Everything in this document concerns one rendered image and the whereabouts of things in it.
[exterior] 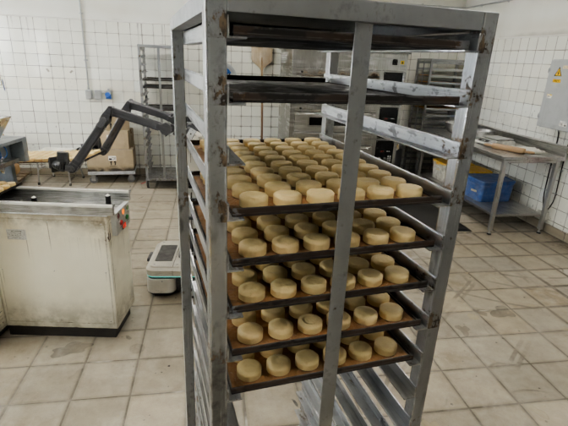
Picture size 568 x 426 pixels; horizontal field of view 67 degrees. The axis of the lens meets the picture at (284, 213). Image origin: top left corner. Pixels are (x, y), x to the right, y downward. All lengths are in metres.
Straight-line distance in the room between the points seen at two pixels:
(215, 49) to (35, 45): 6.32
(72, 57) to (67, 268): 4.32
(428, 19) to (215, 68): 0.34
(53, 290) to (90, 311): 0.25
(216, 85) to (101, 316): 2.47
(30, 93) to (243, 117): 2.90
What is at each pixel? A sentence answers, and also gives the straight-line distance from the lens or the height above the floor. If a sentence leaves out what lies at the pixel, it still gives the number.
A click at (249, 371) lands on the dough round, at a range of 0.91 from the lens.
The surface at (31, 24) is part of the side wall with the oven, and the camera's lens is 6.93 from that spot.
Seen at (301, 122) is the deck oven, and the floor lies 0.96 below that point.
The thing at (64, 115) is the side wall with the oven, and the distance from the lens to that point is 6.90.
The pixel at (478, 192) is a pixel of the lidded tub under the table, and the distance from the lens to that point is 5.62.
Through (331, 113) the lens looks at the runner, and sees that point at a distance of 1.32.
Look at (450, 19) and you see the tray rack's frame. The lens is 0.80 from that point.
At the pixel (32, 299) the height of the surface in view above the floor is 0.28.
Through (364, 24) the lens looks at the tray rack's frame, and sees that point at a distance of 0.72.
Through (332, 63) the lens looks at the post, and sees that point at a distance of 1.36.
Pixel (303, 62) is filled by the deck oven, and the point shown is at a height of 1.69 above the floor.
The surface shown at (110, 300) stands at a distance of 2.91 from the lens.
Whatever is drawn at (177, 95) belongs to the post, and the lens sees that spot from 1.25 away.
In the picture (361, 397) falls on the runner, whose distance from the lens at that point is 1.32.
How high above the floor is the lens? 1.73
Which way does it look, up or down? 20 degrees down
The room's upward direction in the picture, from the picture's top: 3 degrees clockwise
